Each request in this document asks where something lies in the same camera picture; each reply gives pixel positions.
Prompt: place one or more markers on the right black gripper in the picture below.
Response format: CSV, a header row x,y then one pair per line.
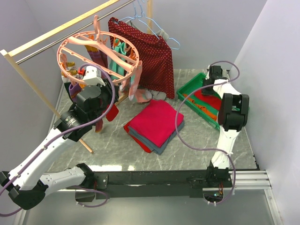
x,y
207,93

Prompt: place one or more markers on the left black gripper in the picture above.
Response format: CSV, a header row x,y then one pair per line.
x,y
108,88

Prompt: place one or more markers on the purple orange striped sock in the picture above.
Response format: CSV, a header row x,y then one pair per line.
x,y
73,90

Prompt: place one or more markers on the pink round clip hanger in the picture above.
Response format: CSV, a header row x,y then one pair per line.
x,y
114,54

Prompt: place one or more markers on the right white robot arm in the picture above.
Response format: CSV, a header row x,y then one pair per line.
x,y
232,117

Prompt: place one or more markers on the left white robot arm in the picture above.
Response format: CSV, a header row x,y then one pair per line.
x,y
27,184

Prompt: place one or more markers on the green plastic tray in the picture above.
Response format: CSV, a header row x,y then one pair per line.
x,y
189,87

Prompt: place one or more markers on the orange sock in tray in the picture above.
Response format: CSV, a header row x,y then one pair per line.
x,y
199,105

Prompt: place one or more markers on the white blue hanging sock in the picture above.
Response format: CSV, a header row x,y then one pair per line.
x,y
136,94

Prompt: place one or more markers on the maroon purple hanging sock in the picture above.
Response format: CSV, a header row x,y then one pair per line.
x,y
97,56

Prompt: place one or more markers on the grey cloth under dress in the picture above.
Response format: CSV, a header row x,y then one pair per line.
x,y
157,95

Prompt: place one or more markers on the dark red dotted cloth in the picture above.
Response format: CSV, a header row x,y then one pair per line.
x,y
155,54

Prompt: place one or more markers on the grey folded towel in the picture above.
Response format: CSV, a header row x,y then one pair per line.
x,y
151,145

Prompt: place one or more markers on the red folded towel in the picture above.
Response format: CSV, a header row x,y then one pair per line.
x,y
143,146

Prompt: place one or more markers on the black base beam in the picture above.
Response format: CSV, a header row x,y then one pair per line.
x,y
159,183

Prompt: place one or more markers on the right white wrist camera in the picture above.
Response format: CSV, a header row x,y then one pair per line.
x,y
215,72

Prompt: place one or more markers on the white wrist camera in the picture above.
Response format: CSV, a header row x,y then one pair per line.
x,y
92,75
215,72

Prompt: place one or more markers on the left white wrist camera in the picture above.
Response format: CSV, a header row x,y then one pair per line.
x,y
92,75

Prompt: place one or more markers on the blue wire hanger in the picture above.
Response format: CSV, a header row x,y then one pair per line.
x,y
145,17

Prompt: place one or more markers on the wooden clothes rack frame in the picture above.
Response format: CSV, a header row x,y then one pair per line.
x,y
24,117

